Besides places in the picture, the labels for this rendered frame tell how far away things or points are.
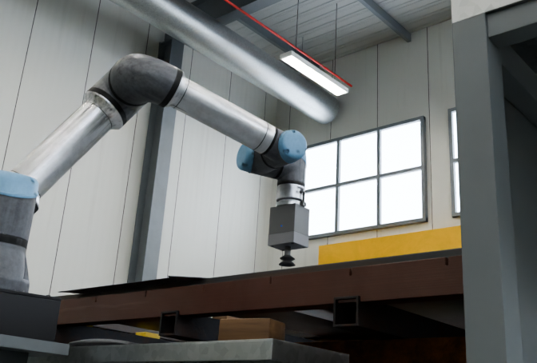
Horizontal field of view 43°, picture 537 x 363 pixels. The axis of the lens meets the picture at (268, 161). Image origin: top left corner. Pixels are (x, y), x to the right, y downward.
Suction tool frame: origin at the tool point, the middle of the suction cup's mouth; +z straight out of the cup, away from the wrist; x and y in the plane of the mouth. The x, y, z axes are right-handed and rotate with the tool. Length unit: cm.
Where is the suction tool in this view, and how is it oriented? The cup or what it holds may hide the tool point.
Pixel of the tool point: (287, 265)
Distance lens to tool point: 177.4
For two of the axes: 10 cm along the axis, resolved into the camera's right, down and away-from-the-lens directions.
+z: -0.6, 9.3, -3.6
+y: -7.7, 1.8, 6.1
